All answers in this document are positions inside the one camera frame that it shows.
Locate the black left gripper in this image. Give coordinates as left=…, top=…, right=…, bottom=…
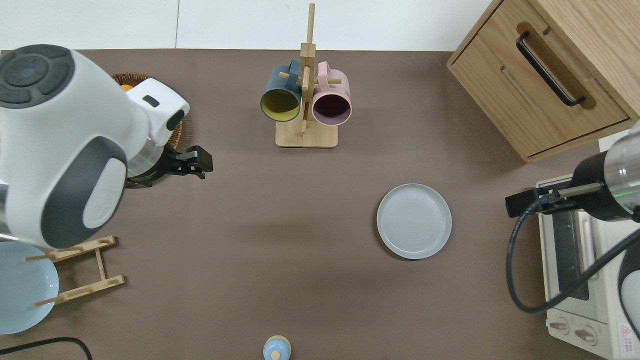
left=125, top=144, right=214, bottom=190

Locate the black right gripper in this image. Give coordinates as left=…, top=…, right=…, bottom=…
left=504, top=150, right=640, bottom=223

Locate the gray round plate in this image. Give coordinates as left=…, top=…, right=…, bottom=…
left=376, top=183, right=453, bottom=260

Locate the wooden plate rack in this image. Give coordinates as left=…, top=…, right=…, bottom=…
left=22, top=236, right=126, bottom=307

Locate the light blue plate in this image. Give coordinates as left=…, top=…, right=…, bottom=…
left=0, top=241, right=60, bottom=335

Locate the dark blue mug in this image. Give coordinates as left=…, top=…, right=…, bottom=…
left=260, top=58, right=304, bottom=123

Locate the brown wicker basket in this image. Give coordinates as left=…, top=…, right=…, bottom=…
left=112, top=72, right=187, bottom=189

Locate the wooden mug tree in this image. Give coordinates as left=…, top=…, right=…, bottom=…
left=275, top=2, right=339, bottom=149

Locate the wooden cabinet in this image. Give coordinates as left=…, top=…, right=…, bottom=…
left=446, top=0, right=640, bottom=163

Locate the white toaster oven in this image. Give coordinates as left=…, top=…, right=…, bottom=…
left=536, top=175, right=640, bottom=360

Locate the pink mug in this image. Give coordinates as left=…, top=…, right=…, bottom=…
left=311, top=61, right=353, bottom=126

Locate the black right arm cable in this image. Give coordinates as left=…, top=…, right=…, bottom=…
left=506, top=182, right=640, bottom=315

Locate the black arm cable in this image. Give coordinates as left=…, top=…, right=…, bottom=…
left=0, top=336, right=94, bottom=360
left=506, top=182, right=640, bottom=315

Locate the black cabinet handle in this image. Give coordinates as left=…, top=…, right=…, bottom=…
left=516, top=31, right=587, bottom=107

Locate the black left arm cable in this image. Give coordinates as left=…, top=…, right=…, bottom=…
left=0, top=336, right=94, bottom=360

